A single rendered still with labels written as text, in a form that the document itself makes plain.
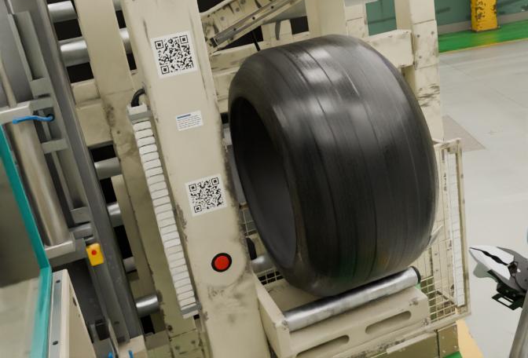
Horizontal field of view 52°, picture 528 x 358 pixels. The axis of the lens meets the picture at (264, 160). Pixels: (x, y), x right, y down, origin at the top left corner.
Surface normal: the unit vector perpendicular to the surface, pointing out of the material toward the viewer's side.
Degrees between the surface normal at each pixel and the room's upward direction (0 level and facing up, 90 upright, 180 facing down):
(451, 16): 90
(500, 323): 0
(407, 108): 59
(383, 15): 90
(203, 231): 90
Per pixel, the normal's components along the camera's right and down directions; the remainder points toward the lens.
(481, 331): -0.18, -0.93
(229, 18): 0.32, 0.25
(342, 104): 0.13, -0.43
